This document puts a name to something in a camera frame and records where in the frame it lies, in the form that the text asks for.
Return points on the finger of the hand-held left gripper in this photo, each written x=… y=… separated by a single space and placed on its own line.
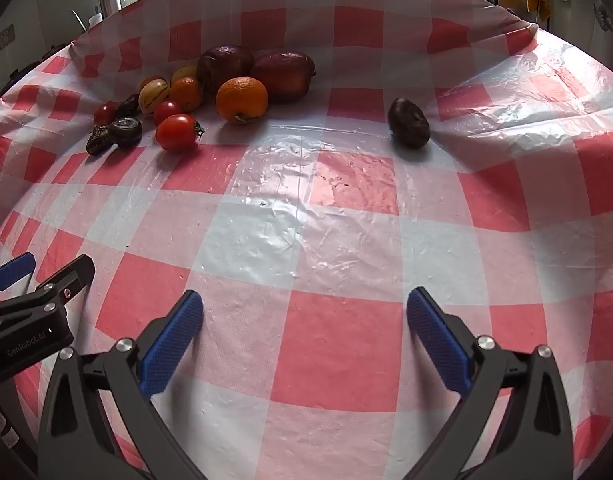
x=71 y=275
x=14 y=267

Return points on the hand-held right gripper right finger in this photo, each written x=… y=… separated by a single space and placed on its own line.
x=436 y=340

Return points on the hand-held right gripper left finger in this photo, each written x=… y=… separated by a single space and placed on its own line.
x=174 y=340

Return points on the dark round water chestnut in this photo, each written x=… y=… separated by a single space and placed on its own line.
x=125 y=131
x=97 y=142

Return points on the small red tomato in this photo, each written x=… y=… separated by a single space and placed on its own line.
x=104 y=114
x=166 y=111

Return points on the red speckled apple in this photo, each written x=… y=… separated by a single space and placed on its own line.
x=284 y=77

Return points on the red white checkered tablecloth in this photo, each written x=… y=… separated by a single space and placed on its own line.
x=336 y=260

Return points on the large red tomato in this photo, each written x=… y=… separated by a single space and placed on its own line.
x=176 y=132

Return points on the striped pepino melon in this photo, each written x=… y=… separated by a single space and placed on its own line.
x=154 y=99

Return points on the small tangerine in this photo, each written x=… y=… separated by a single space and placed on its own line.
x=185 y=94

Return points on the dark purple passion fruit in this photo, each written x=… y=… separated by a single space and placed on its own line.
x=409 y=122

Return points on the yellow round fruit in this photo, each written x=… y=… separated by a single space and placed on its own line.
x=184 y=72

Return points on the large orange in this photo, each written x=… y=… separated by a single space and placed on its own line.
x=241 y=100

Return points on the small white plastic bottle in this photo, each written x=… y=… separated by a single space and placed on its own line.
x=95 y=19

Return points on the dark red apple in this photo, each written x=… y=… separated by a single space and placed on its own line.
x=224 y=65

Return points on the white wall socket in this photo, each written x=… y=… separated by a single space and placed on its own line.
x=1 y=40

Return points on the dark wall ornament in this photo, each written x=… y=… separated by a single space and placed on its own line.
x=605 y=15

